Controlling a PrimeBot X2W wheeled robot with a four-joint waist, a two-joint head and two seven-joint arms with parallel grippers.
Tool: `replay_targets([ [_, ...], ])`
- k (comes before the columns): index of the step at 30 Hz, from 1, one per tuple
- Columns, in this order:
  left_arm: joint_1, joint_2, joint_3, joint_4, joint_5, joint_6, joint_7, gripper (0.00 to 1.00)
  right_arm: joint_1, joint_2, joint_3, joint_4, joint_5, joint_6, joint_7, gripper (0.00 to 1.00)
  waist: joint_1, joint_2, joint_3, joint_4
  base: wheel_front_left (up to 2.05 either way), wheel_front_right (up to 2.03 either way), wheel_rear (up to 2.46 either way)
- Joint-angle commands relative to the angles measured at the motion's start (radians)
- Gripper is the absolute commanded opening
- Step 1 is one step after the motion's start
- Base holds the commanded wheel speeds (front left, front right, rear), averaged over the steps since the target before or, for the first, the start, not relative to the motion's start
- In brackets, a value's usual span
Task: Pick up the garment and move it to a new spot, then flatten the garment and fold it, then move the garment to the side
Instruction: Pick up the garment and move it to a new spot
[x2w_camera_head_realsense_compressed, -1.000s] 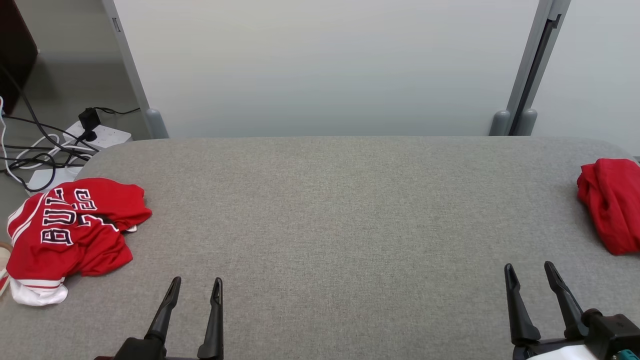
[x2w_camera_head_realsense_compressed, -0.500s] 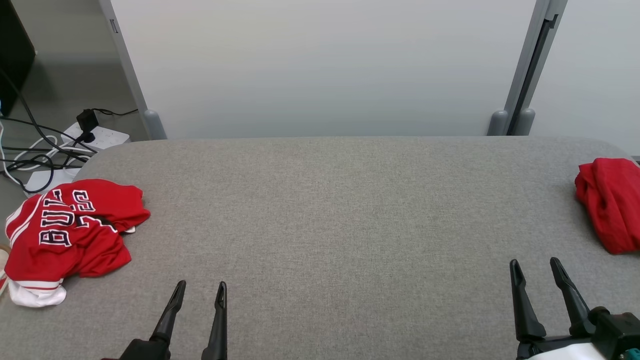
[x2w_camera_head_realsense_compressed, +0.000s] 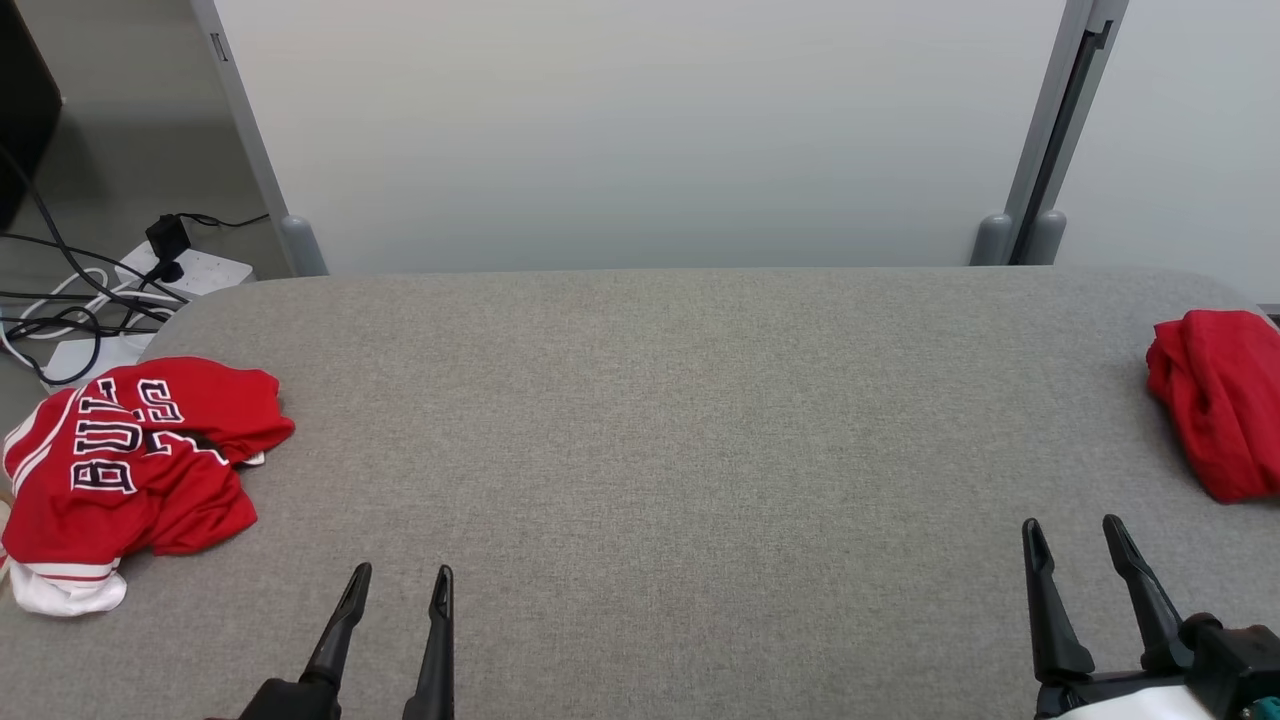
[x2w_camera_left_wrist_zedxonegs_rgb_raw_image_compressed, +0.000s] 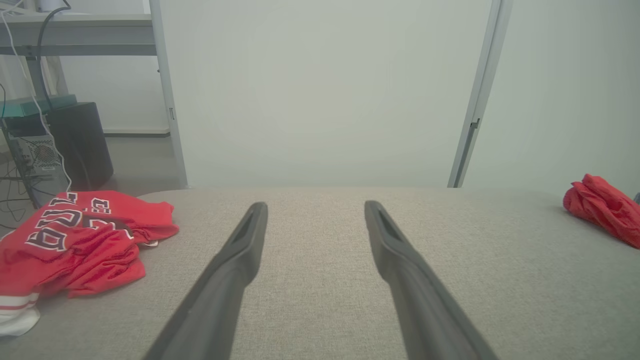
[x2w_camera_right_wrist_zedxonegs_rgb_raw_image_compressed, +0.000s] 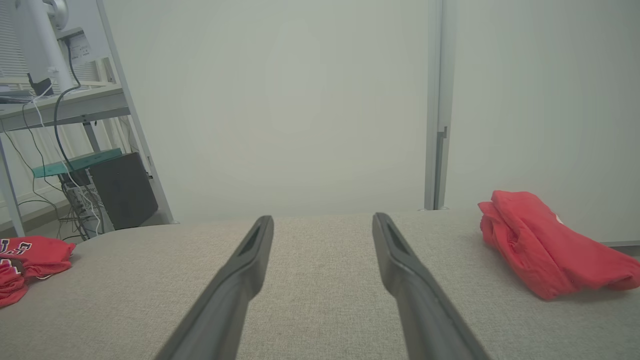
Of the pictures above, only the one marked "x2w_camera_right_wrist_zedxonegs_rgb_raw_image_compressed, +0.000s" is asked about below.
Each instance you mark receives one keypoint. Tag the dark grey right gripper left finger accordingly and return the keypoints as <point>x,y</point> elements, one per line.
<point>235,285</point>

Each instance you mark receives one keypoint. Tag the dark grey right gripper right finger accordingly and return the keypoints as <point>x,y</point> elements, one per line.
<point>420,300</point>

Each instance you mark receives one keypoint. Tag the red basketball shorts white stripe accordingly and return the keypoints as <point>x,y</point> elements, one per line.
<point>545,245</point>

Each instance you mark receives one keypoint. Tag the red jersey white sleeves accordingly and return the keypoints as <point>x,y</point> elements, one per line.
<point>37,252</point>

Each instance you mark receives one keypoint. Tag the black computer tower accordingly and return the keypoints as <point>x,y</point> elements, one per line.
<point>125,192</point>

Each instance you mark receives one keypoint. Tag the white mesh computer case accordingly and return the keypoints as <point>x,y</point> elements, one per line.
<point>82,202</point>

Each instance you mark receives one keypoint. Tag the teal flat box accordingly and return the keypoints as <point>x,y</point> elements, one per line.
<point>75,162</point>

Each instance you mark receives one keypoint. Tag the white monitor stand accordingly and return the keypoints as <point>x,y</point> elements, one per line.
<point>42,45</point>

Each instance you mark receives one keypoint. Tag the grey double partition post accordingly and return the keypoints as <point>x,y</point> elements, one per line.
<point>439,100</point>

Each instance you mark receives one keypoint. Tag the grey slanted partition post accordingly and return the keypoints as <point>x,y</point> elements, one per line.
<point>132,110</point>

